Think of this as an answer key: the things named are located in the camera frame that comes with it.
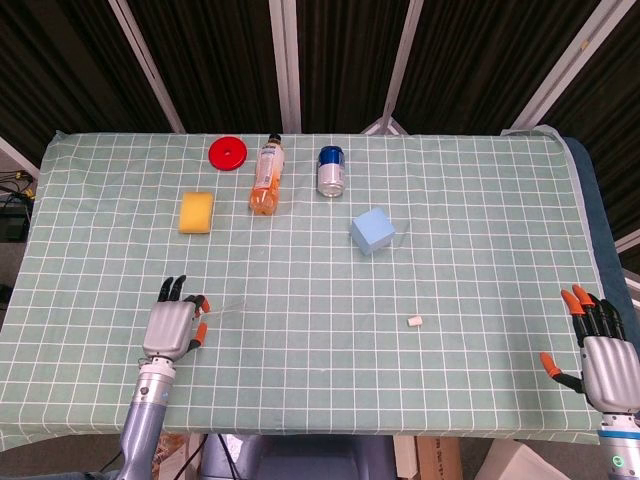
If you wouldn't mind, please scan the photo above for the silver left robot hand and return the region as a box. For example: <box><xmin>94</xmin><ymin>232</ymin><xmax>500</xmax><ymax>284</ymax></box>
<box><xmin>142</xmin><ymin>274</ymin><xmax>212</xmax><ymax>362</ymax></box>

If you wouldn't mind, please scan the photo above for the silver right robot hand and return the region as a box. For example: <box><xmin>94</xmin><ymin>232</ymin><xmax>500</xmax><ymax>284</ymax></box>
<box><xmin>539</xmin><ymin>284</ymin><xmax>640</xmax><ymax>414</ymax></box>

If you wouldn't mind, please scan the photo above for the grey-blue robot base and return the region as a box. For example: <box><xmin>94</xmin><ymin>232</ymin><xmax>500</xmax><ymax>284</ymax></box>
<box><xmin>199</xmin><ymin>433</ymin><xmax>396</xmax><ymax>480</ymax></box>

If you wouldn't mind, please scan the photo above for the yellow sponge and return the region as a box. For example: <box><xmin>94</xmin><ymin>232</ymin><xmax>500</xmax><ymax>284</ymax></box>
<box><xmin>178</xmin><ymin>192</ymin><xmax>215</xmax><ymax>235</ymax></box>

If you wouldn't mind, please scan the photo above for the crumpled orange snack bag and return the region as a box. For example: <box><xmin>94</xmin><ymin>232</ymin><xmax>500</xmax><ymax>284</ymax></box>
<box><xmin>157</xmin><ymin>433</ymin><xmax>190</xmax><ymax>480</ymax></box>

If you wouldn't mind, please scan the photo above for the white box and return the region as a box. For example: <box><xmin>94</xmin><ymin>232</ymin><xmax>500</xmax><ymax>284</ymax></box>
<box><xmin>472</xmin><ymin>442</ymin><xmax>549</xmax><ymax>480</ymax></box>

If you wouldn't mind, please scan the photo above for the green checkered tablecloth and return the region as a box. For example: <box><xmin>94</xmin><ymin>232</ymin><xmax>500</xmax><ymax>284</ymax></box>
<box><xmin>0</xmin><ymin>128</ymin><xmax>630</xmax><ymax>448</ymax></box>

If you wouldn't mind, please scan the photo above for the orange drink bottle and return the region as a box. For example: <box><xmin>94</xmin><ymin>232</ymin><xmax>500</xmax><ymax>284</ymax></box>
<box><xmin>248</xmin><ymin>132</ymin><xmax>287</xmax><ymax>217</ymax></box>

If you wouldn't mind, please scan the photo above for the red plastic disc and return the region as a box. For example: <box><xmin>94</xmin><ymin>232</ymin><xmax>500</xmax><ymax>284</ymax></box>
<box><xmin>208</xmin><ymin>136</ymin><xmax>249</xmax><ymax>173</ymax></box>

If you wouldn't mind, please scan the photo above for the black equipment box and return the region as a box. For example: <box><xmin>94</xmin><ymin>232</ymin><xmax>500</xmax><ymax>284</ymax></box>
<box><xmin>0</xmin><ymin>207</ymin><xmax>30</xmax><ymax>242</ymax></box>

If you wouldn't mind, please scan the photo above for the brown cardboard box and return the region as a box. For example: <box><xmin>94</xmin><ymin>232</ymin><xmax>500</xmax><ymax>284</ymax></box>
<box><xmin>416</xmin><ymin>437</ymin><xmax>464</xmax><ymax>480</ymax></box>

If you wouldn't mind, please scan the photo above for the white board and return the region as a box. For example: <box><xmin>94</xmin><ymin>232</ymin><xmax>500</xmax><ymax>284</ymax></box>
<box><xmin>393</xmin><ymin>436</ymin><xmax>419</xmax><ymax>480</ymax></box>

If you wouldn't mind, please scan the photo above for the blue and silver can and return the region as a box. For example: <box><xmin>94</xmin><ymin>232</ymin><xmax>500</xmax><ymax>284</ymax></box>
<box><xmin>316</xmin><ymin>145</ymin><xmax>348</xmax><ymax>199</ymax></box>

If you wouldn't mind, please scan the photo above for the light blue foam cube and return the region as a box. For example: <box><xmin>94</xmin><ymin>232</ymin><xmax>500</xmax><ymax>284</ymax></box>
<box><xmin>349</xmin><ymin>208</ymin><xmax>397</xmax><ymax>258</ymax></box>

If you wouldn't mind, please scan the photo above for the black pleated curtain panel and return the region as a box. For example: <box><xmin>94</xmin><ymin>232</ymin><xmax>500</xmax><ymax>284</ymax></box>
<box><xmin>0</xmin><ymin>0</ymin><xmax>174</xmax><ymax>166</ymax></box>
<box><xmin>124</xmin><ymin>0</ymin><xmax>285</xmax><ymax>134</ymax></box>
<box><xmin>294</xmin><ymin>0</ymin><xmax>412</xmax><ymax>134</ymax></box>
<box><xmin>394</xmin><ymin>0</ymin><xmax>599</xmax><ymax>135</ymax></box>
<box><xmin>542</xmin><ymin>0</ymin><xmax>640</xmax><ymax>241</ymax></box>

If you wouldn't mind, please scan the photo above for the black cable under table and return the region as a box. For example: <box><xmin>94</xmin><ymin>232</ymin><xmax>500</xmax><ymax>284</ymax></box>
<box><xmin>184</xmin><ymin>433</ymin><xmax>239</xmax><ymax>480</ymax></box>

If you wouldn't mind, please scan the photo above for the yellow green wire bundle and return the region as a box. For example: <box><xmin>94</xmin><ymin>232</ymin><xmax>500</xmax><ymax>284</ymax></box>
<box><xmin>0</xmin><ymin>169</ymin><xmax>39</xmax><ymax>201</ymax></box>

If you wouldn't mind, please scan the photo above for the aluminium frame post with foot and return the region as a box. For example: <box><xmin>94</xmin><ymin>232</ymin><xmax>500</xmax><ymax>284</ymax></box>
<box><xmin>360</xmin><ymin>0</ymin><xmax>425</xmax><ymax>135</ymax></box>

